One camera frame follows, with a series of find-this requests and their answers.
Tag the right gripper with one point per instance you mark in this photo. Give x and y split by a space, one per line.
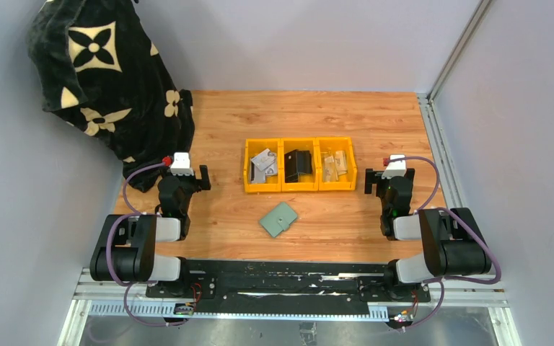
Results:
389 179

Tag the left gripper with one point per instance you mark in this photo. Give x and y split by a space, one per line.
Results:
193 179

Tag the green leather card holder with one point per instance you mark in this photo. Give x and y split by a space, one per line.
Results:
279 219

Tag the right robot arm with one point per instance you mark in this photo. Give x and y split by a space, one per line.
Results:
452 244

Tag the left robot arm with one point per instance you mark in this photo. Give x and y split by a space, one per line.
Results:
126 249

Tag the beige cards in right bin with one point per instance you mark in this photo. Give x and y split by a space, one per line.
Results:
335 165

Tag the silver cards in left bin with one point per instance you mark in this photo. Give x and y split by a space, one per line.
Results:
264 165

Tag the black cards in middle bin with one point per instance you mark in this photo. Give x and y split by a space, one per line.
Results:
297 163

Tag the right yellow plastic bin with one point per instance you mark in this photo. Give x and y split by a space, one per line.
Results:
333 144

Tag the yellow plastic bin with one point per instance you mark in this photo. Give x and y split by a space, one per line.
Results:
333 144
308 183
254 147

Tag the left yellow plastic bin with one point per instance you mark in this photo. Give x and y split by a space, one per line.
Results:
254 147

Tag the middle yellow plastic bin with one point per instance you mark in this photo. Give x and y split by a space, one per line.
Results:
308 183

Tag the black floral patterned blanket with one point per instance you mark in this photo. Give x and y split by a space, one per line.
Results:
101 73

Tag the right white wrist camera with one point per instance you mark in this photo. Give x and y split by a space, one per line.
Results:
394 166

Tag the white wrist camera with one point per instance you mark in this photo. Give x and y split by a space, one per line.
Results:
181 165
394 166

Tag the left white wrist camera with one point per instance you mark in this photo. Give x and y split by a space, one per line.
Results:
181 165

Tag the aluminium frame rail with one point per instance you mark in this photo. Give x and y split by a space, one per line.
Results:
430 111

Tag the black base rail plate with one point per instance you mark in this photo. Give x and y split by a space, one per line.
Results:
289 288

